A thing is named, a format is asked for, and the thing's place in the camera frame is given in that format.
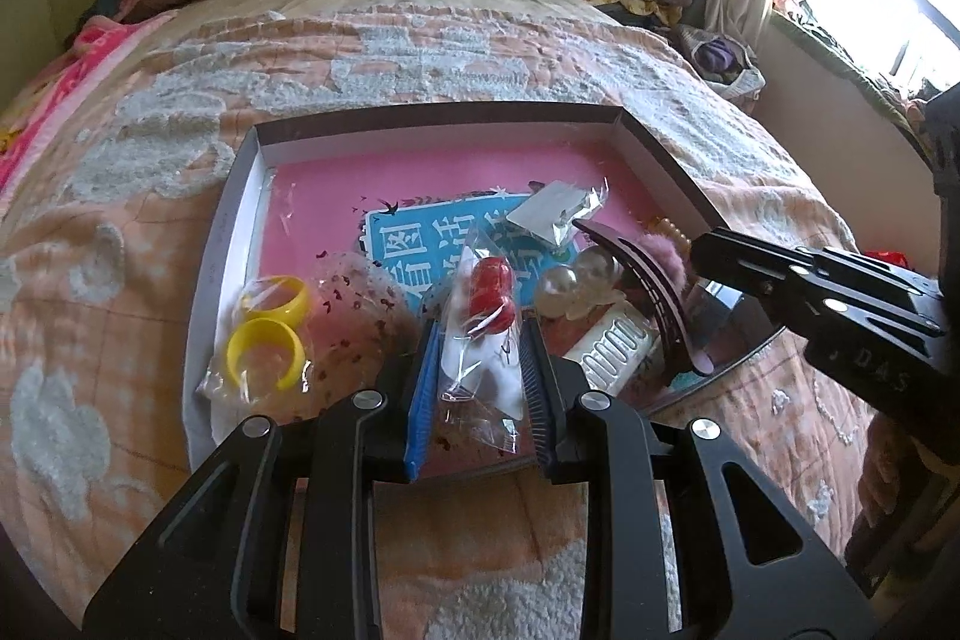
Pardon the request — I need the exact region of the pink printed blanket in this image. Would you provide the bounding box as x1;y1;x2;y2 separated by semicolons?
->
0;14;177;191

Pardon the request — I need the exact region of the small clear packet white card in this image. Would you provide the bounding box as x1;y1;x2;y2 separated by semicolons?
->
506;179;610;250

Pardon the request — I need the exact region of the orange white patterned blanket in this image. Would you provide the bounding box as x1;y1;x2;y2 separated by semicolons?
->
0;2;886;640

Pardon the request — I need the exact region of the beige bead bracelet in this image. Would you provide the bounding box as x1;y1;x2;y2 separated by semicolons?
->
649;216;695;251

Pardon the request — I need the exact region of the yellow bangle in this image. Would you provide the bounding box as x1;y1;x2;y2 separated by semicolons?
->
240;276;310;320
227;317;305;392

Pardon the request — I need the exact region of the white hair clip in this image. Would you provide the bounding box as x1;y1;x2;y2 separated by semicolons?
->
561;301;665;395

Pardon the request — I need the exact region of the shallow cardboard box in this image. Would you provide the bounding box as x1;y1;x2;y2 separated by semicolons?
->
184;101;782;483

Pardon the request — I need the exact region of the maroon hair clip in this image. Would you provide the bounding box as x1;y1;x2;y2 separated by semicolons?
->
571;218;713;377

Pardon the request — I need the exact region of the pearl hair clip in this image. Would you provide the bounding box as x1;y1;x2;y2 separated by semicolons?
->
536;248;623;320

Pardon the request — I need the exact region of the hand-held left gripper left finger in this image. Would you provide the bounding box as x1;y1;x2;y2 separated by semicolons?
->
82;317;443;640

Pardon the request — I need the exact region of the patterned cloth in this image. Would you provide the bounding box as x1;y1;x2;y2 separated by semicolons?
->
772;0;946;124

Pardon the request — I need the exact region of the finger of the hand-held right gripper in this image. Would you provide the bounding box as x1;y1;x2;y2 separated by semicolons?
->
772;284;947;341
688;226;927;304

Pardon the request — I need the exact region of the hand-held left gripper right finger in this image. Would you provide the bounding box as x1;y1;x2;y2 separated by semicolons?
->
521;317;878;640

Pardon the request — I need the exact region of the pink fuzzy hair clip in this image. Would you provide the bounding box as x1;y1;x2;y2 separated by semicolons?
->
626;235;695;304

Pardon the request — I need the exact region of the floral bag of clothes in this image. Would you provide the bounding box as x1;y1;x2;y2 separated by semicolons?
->
675;21;766;101

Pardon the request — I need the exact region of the red bead earrings packet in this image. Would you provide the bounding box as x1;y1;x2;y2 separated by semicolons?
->
435;231;526;457

